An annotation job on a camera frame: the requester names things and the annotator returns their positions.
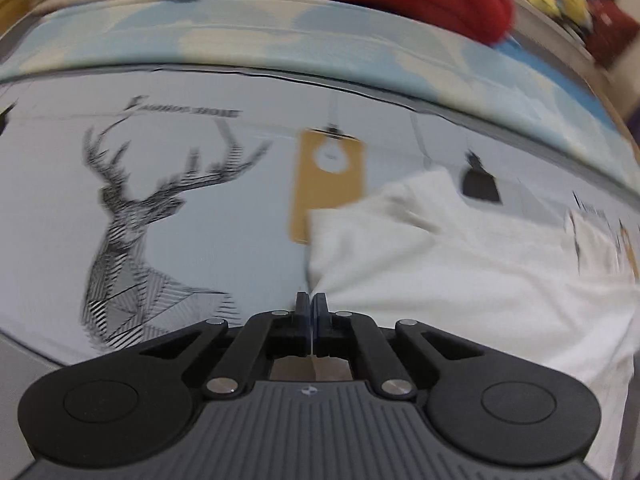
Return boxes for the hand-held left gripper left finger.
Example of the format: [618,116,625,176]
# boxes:
[140,292,312,396]

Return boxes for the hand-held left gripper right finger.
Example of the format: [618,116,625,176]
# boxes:
[312,292,481,398]

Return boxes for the white t-shirt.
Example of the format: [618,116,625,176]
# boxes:
[305,167,640,480]

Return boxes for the light blue patterned blanket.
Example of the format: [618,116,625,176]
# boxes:
[0,0,640,162]

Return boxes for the grey printed bed sheet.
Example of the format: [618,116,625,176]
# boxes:
[0,62,640,378]

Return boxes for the yellow and blue plush toy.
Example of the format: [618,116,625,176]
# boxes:
[550,0,592,26]

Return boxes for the dark red cushion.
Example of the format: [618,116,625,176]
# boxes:
[582,0,640,72]

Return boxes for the wooden bed rail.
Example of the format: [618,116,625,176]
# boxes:
[595,75,640,157]

